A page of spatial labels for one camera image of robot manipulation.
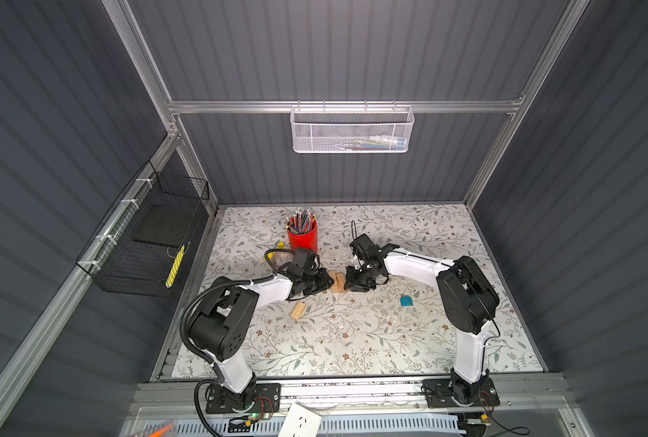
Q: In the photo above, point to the red pencil cup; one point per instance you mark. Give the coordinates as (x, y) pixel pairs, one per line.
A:
(305, 238)

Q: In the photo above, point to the black wire basket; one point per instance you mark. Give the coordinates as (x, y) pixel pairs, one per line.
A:
(117, 264)

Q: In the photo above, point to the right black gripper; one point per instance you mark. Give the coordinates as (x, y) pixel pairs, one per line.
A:
(352, 284)

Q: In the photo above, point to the pencils bunch in cup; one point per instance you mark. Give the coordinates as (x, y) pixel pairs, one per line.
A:
(301, 222)

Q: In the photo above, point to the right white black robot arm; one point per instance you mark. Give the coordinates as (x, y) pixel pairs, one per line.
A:
(469, 302)

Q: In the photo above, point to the yellow marker in black basket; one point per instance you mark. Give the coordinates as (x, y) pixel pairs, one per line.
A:
(175, 268)

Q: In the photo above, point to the white power socket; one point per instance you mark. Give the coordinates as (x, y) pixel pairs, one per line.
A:
(300, 422)

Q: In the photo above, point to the white wire mesh basket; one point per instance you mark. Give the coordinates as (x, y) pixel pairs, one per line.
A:
(317, 130)

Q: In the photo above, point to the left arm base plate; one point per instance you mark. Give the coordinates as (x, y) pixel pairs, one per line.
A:
(258, 398)

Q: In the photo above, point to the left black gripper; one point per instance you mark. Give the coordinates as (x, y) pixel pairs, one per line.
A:
(324, 283)

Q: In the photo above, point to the black pad in basket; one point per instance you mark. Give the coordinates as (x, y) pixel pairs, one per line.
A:
(164, 226)

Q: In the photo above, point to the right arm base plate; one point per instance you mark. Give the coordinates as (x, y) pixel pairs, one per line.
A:
(438, 393)

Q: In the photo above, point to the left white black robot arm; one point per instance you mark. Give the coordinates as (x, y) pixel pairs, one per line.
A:
(214, 325)

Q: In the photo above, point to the wood block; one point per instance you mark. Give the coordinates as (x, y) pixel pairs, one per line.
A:
(298, 311)
(334, 286)
(341, 281)

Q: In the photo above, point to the markers in white basket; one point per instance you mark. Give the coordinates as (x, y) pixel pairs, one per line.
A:
(375, 143)

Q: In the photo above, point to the teal arch block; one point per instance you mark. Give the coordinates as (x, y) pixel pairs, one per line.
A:
(406, 301)

